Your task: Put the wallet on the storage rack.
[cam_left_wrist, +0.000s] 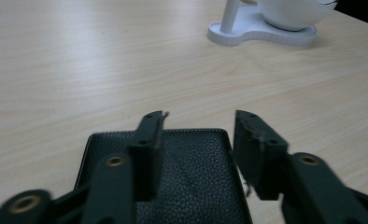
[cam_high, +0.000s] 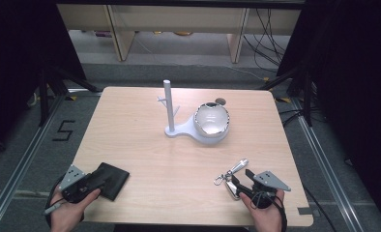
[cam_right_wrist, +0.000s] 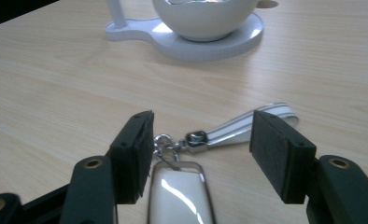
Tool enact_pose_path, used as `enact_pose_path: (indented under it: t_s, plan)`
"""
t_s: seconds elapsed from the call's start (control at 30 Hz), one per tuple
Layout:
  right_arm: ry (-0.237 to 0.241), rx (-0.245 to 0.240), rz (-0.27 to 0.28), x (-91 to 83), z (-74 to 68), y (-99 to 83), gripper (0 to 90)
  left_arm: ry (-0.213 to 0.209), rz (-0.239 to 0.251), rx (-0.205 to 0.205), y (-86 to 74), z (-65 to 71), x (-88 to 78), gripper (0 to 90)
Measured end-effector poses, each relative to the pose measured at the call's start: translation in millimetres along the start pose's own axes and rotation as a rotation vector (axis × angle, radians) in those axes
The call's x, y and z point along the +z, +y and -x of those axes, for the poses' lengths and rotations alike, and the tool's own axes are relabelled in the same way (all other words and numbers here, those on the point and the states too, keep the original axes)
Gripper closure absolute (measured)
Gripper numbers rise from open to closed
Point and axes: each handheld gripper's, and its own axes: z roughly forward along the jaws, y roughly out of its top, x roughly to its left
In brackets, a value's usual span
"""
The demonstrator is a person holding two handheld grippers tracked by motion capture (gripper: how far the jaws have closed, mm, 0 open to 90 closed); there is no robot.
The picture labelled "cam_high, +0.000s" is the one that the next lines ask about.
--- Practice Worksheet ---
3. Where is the silver key bunch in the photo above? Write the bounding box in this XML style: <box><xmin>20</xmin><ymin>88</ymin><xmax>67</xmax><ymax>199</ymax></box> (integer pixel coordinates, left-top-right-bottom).
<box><xmin>213</xmin><ymin>158</ymin><xmax>249</xmax><ymax>201</ymax></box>

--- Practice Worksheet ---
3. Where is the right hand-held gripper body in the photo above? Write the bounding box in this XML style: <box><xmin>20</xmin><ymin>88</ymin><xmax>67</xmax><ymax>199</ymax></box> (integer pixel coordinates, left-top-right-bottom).
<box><xmin>250</xmin><ymin>170</ymin><xmax>292</xmax><ymax>209</ymax></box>

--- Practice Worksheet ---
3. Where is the person's right hand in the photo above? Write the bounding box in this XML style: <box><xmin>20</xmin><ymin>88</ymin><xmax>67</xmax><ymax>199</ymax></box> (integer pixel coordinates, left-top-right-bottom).
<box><xmin>240</xmin><ymin>190</ymin><xmax>287</xmax><ymax>232</ymax></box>

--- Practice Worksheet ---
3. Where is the metal floor rail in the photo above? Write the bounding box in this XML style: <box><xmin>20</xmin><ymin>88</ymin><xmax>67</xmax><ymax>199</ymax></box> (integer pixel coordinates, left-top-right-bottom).
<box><xmin>0</xmin><ymin>93</ymin><xmax>67</xmax><ymax>232</ymax></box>
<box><xmin>289</xmin><ymin>96</ymin><xmax>368</xmax><ymax>232</ymax></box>

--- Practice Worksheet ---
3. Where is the white stand with hooks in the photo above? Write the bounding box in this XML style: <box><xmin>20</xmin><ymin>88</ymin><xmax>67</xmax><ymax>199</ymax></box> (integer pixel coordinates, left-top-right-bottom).
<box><xmin>157</xmin><ymin>79</ymin><xmax>230</xmax><ymax>145</ymax></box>

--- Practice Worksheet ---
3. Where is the black metal stand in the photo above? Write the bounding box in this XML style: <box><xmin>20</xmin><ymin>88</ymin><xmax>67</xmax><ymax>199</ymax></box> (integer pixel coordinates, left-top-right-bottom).
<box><xmin>258</xmin><ymin>63</ymin><xmax>314</xmax><ymax>128</ymax></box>
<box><xmin>37</xmin><ymin>63</ymin><xmax>103</xmax><ymax>128</ymax></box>

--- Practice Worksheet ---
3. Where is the person's left hand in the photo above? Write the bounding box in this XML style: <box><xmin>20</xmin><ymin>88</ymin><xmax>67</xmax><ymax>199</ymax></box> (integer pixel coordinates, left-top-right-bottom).
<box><xmin>49</xmin><ymin>188</ymin><xmax>102</xmax><ymax>232</ymax></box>

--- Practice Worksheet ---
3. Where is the bundle of black cables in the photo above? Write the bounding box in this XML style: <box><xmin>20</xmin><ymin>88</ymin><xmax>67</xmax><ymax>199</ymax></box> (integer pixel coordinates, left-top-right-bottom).
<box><xmin>242</xmin><ymin>8</ymin><xmax>293</xmax><ymax>73</ymax></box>

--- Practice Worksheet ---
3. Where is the light wooden desk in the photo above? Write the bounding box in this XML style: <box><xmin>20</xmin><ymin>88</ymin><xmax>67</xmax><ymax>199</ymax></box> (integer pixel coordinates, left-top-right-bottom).
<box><xmin>56</xmin><ymin>3</ymin><xmax>303</xmax><ymax>64</ymax></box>

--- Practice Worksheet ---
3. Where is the black cloth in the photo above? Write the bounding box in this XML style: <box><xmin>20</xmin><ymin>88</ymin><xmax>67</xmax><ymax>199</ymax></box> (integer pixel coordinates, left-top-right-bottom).
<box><xmin>90</xmin><ymin>161</ymin><xmax>131</xmax><ymax>202</ymax></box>

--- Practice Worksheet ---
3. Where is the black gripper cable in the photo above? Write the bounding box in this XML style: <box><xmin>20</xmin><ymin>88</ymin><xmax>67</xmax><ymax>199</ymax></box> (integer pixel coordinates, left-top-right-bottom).
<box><xmin>249</xmin><ymin>190</ymin><xmax>289</xmax><ymax>232</ymax></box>
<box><xmin>43</xmin><ymin>175</ymin><xmax>67</xmax><ymax>228</ymax></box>

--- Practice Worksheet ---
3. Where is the white bowl with silver rim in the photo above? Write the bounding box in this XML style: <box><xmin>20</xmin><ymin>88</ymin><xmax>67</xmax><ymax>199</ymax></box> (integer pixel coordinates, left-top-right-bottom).
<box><xmin>193</xmin><ymin>101</ymin><xmax>231</xmax><ymax>139</ymax></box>

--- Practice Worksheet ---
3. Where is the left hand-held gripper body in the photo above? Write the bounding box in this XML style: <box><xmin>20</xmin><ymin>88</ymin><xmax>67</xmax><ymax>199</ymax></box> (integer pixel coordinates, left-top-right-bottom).
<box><xmin>58</xmin><ymin>164</ymin><xmax>101</xmax><ymax>204</ymax></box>

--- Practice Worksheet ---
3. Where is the black curtain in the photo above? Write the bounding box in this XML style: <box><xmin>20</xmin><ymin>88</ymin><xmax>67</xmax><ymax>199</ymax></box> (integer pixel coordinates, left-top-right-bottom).
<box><xmin>0</xmin><ymin>0</ymin><xmax>87</xmax><ymax>160</ymax></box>
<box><xmin>277</xmin><ymin>0</ymin><xmax>381</xmax><ymax>223</ymax></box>

